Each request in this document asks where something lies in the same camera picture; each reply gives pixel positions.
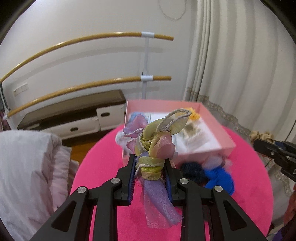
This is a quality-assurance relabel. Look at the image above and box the beige scrunchie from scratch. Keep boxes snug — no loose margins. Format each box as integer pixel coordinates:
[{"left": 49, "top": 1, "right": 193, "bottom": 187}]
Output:
[{"left": 249, "top": 131, "right": 274, "bottom": 144}]

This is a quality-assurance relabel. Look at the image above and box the blue knitted cloth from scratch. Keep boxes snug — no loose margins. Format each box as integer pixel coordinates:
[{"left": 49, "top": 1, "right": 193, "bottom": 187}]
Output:
[{"left": 204, "top": 167, "right": 234, "bottom": 195}]

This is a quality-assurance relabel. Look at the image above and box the dark navy crochet scrunchie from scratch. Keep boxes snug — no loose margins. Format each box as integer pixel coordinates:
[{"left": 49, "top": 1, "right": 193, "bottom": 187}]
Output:
[{"left": 180, "top": 162, "right": 209, "bottom": 186}]

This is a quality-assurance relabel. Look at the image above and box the bag of cotton swabs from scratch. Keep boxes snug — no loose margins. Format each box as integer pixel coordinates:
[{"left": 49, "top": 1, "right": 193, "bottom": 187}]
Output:
[{"left": 181, "top": 122, "right": 209, "bottom": 146}]

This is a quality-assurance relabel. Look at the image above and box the pastel organza ribbon bundle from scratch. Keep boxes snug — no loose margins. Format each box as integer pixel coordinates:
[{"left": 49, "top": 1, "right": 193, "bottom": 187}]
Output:
[{"left": 123, "top": 108, "right": 191, "bottom": 228}]

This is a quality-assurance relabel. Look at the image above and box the light blue towel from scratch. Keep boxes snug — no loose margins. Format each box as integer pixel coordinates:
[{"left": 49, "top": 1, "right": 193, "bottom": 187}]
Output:
[{"left": 128, "top": 111, "right": 149, "bottom": 123}]

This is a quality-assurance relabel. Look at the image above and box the yellow crochet toy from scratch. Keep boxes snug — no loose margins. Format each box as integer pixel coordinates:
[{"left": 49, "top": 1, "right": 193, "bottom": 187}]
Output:
[{"left": 186, "top": 108, "right": 201, "bottom": 121}]

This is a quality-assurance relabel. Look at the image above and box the clear plastic bag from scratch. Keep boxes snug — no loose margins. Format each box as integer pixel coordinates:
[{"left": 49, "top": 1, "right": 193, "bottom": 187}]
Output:
[{"left": 202, "top": 156, "right": 232, "bottom": 170}]

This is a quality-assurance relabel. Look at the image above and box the cartoon print baby cloth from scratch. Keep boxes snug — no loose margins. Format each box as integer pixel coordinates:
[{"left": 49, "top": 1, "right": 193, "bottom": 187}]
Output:
[{"left": 115, "top": 130, "right": 126, "bottom": 149}]

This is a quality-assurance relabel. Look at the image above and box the person's right hand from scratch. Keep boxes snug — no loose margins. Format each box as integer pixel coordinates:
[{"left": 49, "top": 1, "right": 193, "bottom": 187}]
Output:
[{"left": 283, "top": 184, "right": 296, "bottom": 225}]

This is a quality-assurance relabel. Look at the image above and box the pink round tablecloth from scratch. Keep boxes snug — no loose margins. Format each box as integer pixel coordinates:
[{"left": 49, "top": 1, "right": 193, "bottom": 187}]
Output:
[{"left": 71, "top": 126, "right": 273, "bottom": 240}]

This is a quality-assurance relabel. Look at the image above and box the pink striped pillow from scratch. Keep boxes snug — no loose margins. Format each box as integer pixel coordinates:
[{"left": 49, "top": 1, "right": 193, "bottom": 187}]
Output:
[{"left": 49, "top": 146, "right": 79, "bottom": 211}]

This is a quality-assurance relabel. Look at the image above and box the pink cardboard box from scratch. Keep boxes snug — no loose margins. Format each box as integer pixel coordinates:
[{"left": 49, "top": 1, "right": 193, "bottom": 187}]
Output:
[{"left": 125, "top": 99, "right": 235, "bottom": 165}]

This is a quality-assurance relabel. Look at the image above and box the grey quilt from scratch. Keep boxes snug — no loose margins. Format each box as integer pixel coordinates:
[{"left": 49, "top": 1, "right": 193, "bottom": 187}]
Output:
[{"left": 1, "top": 130, "right": 61, "bottom": 240}]

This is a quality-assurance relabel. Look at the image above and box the dark top white bench cabinet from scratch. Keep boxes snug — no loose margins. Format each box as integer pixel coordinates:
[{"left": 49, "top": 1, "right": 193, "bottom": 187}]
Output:
[{"left": 17, "top": 90, "right": 126, "bottom": 140}]

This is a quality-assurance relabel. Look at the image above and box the cream curtain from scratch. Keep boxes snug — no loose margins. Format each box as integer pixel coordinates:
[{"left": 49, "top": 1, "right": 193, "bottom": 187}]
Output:
[{"left": 182, "top": 0, "right": 296, "bottom": 209}]

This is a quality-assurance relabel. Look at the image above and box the lower wooden ballet bar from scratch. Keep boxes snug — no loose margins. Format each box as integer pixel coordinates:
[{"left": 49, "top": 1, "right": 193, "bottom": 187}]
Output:
[{"left": 3, "top": 75, "right": 171, "bottom": 120}]

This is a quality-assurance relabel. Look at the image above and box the wooden ballet bar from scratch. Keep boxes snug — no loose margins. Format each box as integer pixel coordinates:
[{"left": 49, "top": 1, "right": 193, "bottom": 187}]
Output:
[
  {"left": 0, "top": 31, "right": 175, "bottom": 84},
  {"left": 3, "top": 75, "right": 171, "bottom": 120}
]

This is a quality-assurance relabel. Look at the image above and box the upper wooden ballet bar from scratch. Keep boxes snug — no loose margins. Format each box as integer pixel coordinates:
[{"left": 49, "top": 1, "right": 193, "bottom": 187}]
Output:
[{"left": 0, "top": 31, "right": 175, "bottom": 84}]

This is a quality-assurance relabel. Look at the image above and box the white bar support post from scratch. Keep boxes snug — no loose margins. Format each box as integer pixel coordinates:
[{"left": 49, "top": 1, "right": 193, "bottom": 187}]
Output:
[{"left": 140, "top": 32, "right": 154, "bottom": 99}]

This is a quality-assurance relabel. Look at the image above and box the white wall switch plate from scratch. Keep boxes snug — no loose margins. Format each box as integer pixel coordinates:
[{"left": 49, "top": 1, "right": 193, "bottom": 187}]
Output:
[{"left": 13, "top": 83, "right": 29, "bottom": 96}]

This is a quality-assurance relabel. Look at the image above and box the white wall cable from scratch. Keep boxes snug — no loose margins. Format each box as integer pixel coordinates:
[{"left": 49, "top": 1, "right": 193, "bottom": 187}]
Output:
[{"left": 158, "top": 0, "right": 188, "bottom": 22}]

